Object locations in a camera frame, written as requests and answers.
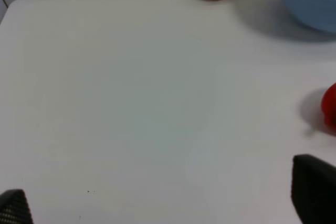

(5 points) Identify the red bell pepper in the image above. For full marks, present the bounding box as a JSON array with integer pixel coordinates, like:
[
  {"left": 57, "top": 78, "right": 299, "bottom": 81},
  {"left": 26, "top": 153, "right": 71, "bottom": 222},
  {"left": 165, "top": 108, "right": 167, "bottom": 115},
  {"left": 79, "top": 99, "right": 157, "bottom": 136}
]
[{"left": 321, "top": 83, "right": 336, "bottom": 131}]

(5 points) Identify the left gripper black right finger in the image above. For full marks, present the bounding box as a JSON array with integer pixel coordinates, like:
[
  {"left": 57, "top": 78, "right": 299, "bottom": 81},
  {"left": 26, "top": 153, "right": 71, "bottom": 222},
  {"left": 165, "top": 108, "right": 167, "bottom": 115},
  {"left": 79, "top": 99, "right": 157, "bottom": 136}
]
[{"left": 291, "top": 154, "right": 335, "bottom": 223}]

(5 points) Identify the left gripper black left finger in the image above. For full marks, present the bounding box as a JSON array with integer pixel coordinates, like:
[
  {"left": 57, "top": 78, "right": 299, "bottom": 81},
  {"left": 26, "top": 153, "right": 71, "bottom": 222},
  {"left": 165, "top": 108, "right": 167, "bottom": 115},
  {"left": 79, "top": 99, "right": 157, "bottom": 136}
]
[{"left": 0, "top": 189, "right": 34, "bottom": 224}]

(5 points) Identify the light blue bowl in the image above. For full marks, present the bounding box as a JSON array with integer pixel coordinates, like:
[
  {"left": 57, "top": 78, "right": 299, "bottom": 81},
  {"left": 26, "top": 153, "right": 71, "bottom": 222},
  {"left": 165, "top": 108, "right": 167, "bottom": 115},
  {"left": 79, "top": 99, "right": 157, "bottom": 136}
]
[{"left": 282, "top": 0, "right": 335, "bottom": 33}]

